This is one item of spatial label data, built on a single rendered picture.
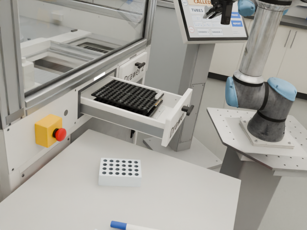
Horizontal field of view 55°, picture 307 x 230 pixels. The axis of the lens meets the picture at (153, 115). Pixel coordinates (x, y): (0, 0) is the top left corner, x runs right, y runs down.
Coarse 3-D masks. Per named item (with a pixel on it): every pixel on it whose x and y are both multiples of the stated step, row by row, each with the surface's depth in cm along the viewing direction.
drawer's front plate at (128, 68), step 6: (144, 54) 148; (132, 60) 137; (138, 60) 142; (144, 60) 151; (120, 66) 128; (126, 66) 130; (132, 66) 137; (144, 66) 153; (120, 72) 128; (126, 72) 132; (132, 72) 139; (138, 72) 147; (120, 78) 129; (126, 78) 134; (132, 78) 142
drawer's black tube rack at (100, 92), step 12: (108, 84) 116; (120, 84) 118; (132, 84) 119; (96, 96) 106; (108, 96) 107; (120, 96) 108; (132, 96) 109; (144, 96) 111; (120, 108) 106; (132, 108) 107; (144, 108) 102; (156, 108) 111
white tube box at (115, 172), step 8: (104, 160) 91; (112, 160) 91; (120, 160) 92; (128, 160) 92; (136, 160) 93; (104, 168) 88; (112, 168) 88; (120, 168) 88; (128, 168) 89; (136, 168) 89; (104, 176) 85; (112, 176) 85; (120, 176) 85; (128, 176) 86; (136, 176) 86; (104, 184) 86; (112, 184) 86; (120, 184) 87; (128, 184) 87; (136, 184) 87
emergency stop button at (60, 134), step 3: (60, 129) 85; (63, 129) 85; (57, 132) 84; (60, 132) 84; (63, 132) 85; (66, 132) 87; (57, 135) 84; (60, 135) 84; (63, 135) 85; (57, 138) 84; (60, 138) 85; (63, 138) 86
